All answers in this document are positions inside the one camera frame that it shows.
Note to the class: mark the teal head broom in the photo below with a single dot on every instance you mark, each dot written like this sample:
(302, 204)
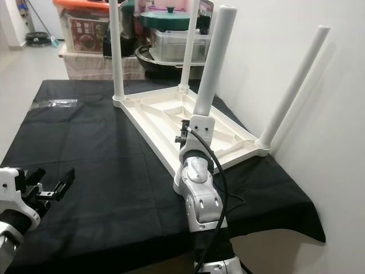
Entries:
(54, 41)

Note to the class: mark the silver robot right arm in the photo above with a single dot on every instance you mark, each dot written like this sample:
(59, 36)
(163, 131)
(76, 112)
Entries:
(205, 200)

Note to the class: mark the white appliance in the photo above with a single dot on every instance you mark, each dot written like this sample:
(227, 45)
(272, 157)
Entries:
(45, 14)

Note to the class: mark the flat clear plastic wrap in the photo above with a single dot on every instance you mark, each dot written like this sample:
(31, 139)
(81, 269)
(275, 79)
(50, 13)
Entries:
(57, 103)

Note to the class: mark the black wok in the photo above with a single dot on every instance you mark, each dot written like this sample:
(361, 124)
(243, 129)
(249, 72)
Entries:
(154, 64)

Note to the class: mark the black tablecloth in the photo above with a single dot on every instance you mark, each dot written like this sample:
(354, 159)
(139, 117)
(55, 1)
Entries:
(91, 188)

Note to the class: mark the orange-lid storage box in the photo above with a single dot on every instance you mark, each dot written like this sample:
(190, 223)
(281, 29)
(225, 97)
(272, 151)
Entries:
(85, 28)

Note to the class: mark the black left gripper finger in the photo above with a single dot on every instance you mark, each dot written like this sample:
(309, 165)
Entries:
(65, 180)
(37, 173)

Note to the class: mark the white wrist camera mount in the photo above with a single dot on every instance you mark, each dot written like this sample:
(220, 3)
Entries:
(11, 185)
(199, 128)

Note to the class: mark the green pot lid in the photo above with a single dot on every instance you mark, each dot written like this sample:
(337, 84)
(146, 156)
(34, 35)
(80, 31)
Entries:
(168, 20)

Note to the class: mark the patterned cloth covered stand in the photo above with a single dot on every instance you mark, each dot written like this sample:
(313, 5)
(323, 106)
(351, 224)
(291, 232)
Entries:
(91, 67)

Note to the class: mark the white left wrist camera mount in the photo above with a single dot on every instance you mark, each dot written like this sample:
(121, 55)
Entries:
(11, 185)

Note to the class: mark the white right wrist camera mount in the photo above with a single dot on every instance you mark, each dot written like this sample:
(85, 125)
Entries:
(199, 128)

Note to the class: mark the clear plastic container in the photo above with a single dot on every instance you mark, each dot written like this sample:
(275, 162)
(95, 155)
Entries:
(171, 45)

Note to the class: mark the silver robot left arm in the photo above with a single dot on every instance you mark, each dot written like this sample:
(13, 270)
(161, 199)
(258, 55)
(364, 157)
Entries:
(8, 245)

